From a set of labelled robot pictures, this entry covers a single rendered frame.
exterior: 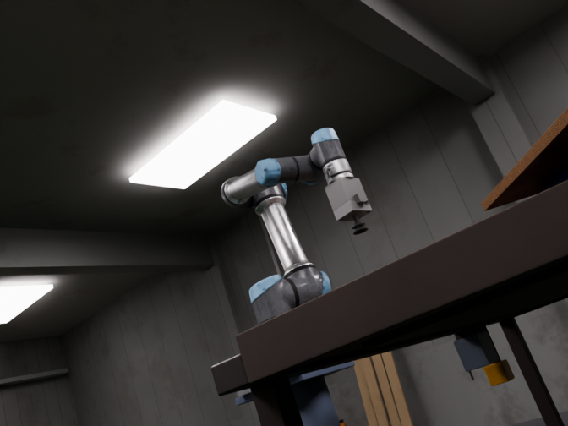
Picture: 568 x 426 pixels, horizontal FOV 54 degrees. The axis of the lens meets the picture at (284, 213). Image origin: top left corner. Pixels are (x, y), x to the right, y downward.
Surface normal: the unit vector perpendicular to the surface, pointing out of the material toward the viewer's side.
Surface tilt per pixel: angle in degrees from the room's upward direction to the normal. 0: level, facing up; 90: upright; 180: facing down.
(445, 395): 90
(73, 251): 90
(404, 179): 90
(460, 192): 90
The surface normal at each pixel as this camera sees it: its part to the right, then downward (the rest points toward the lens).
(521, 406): -0.62, -0.06
